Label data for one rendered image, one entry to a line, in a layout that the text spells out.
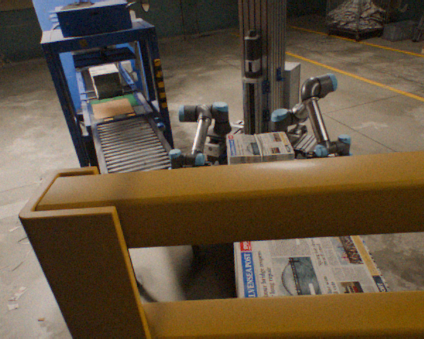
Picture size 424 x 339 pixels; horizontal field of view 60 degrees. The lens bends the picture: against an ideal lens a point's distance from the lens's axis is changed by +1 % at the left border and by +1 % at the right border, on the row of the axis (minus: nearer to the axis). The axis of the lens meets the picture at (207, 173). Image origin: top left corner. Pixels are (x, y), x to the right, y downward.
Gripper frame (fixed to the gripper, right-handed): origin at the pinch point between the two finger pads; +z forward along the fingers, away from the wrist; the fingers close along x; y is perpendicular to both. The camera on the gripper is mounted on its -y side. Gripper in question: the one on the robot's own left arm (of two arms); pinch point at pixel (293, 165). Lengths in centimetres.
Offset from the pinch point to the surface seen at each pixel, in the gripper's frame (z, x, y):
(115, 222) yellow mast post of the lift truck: 53, 175, 99
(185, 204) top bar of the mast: 47, 173, 99
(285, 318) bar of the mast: 37, 171, 80
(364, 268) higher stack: 9, 130, 44
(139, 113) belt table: 122, -132, -6
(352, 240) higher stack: 8, 119, 43
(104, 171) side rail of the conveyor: 129, -22, -5
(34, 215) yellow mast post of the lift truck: 60, 174, 100
